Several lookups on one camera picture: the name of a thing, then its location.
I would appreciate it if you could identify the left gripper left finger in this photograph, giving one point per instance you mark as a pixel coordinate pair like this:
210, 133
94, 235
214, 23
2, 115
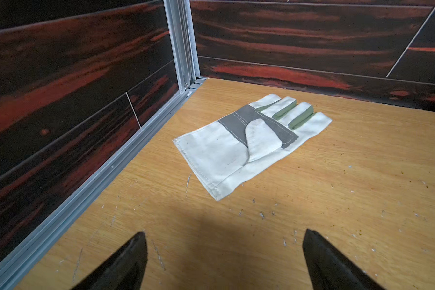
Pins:
123, 270

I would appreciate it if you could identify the white grey work glove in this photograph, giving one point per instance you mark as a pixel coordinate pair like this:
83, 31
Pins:
237, 147

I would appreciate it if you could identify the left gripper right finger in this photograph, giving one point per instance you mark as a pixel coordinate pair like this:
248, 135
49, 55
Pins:
329, 269

